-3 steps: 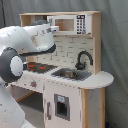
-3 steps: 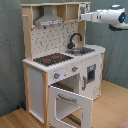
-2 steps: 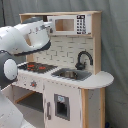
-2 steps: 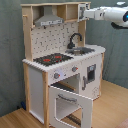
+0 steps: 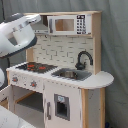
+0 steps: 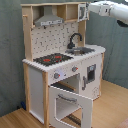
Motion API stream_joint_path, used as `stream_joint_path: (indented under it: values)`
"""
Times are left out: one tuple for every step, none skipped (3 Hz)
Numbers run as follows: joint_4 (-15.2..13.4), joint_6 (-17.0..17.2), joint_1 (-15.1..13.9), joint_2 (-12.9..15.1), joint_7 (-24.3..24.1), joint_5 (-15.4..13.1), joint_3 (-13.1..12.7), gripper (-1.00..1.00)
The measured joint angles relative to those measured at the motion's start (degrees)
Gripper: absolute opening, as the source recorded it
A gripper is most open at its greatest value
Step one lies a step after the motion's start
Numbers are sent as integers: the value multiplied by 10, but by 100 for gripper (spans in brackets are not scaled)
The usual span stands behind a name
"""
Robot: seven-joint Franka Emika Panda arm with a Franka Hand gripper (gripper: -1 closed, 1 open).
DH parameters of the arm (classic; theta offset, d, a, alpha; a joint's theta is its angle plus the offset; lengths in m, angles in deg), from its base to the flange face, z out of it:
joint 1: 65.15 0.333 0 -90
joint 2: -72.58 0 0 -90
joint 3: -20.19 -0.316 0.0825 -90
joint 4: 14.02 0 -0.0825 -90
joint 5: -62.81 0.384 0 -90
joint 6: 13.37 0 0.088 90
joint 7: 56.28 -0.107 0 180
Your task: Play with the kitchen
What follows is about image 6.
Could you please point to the right stove knob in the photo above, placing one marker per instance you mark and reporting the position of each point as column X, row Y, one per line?
column 74, row 68

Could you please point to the white toy microwave door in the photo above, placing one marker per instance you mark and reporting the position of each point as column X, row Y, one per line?
column 82, row 12

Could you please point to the left stove knob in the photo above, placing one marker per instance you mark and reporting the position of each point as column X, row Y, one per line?
column 56, row 75

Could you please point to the grey fridge door handle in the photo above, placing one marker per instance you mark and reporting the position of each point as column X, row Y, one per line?
column 84, row 83

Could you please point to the stove knob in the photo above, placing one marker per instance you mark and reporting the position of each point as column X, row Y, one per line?
column 56, row 75
column 74, row 68

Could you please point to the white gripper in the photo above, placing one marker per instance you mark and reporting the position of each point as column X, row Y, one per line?
column 96, row 7

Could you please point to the wooden toy kitchen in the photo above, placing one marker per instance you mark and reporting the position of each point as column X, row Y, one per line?
column 46, row 40

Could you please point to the grey toy sink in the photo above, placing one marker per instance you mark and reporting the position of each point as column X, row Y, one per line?
column 79, row 51

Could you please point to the grey range hood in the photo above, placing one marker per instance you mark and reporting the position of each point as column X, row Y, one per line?
column 48, row 18

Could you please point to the white oven door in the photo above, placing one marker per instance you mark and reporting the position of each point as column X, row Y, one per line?
column 62, row 103

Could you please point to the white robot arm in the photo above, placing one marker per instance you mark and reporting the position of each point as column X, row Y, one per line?
column 115, row 10

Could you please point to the black toy faucet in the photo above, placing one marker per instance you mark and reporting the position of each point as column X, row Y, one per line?
column 71, row 43

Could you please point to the black toy stovetop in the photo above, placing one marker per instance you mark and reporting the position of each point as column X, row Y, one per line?
column 52, row 59

